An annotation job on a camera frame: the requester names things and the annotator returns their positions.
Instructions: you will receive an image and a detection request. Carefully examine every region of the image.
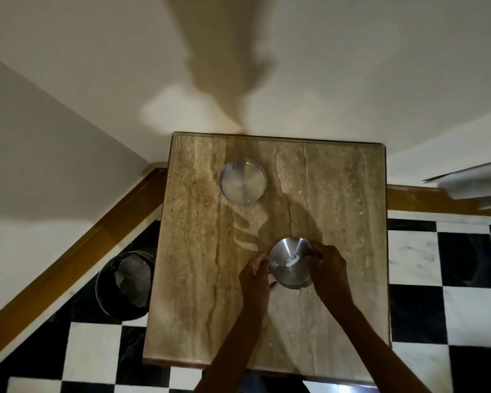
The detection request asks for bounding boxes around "person's left forearm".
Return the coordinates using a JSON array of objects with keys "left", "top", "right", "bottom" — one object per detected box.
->
[{"left": 193, "top": 309, "right": 271, "bottom": 393}]

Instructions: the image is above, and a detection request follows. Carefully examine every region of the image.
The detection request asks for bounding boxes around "steel container with lid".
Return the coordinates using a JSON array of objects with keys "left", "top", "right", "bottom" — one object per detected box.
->
[{"left": 269, "top": 237, "right": 322, "bottom": 290}]

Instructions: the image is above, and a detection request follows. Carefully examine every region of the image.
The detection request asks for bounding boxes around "person's right hand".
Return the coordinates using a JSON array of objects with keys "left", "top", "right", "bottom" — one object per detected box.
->
[{"left": 306, "top": 241, "right": 354, "bottom": 309}]

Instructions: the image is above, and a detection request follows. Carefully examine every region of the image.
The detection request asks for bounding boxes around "black waste bin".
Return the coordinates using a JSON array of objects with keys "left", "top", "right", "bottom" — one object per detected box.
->
[{"left": 95, "top": 249, "right": 156, "bottom": 321}]

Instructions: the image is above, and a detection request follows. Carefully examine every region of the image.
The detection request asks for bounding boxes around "round steel container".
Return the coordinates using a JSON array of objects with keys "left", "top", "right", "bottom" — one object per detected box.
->
[{"left": 219, "top": 158, "right": 268, "bottom": 207}]

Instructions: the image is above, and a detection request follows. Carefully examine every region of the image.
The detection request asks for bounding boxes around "white paper sheet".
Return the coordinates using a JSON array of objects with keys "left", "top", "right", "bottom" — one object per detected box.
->
[{"left": 423, "top": 158, "right": 491, "bottom": 211}]

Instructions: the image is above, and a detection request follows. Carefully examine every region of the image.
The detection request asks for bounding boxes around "person's left hand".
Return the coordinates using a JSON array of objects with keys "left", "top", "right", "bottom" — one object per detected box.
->
[{"left": 238, "top": 253, "right": 278, "bottom": 315}]

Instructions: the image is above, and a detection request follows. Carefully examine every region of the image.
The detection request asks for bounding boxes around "marble top table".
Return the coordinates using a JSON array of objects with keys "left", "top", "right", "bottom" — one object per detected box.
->
[{"left": 142, "top": 132, "right": 393, "bottom": 384}]

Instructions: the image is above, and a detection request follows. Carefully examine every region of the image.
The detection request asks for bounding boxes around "person's right forearm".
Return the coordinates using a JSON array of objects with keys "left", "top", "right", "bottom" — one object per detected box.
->
[{"left": 329, "top": 300, "right": 432, "bottom": 393}]

